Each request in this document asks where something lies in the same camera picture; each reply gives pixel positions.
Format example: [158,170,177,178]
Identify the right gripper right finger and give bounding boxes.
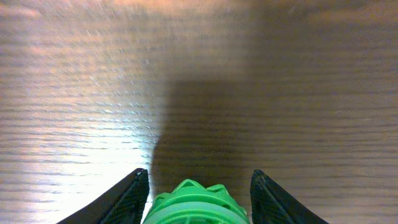
[250,169,328,224]

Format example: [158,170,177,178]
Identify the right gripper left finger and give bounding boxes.
[59,168,149,224]

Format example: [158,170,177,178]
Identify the green round toy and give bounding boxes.
[143,179,250,224]

